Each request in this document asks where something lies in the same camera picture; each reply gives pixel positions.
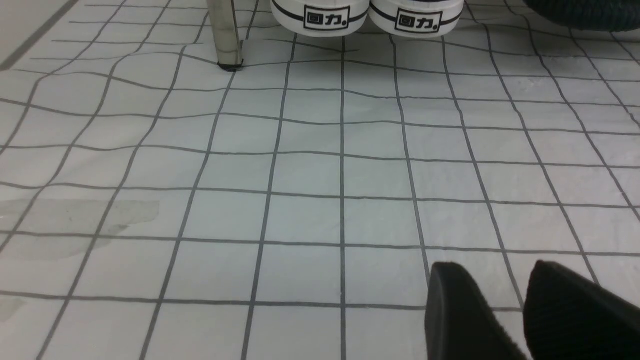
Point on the dark knitted shoe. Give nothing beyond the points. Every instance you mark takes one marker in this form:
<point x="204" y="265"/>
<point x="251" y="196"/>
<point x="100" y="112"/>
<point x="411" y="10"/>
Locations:
<point x="611" y="16"/>

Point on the white grid-pattern floor cloth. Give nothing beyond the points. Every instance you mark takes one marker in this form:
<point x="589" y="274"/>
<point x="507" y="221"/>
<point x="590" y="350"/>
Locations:
<point x="157" y="207"/>

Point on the metal shoe rack leg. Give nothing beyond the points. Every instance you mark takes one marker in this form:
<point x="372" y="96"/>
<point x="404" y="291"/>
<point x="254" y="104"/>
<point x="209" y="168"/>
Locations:
<point x="224" y="26"/>

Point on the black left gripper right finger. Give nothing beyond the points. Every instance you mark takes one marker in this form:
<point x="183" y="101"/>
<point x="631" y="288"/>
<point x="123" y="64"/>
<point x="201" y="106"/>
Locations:
<point x="568" y="317"/>

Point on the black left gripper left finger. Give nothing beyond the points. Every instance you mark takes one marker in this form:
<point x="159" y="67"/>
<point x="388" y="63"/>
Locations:
<point x="459" y="323"/>

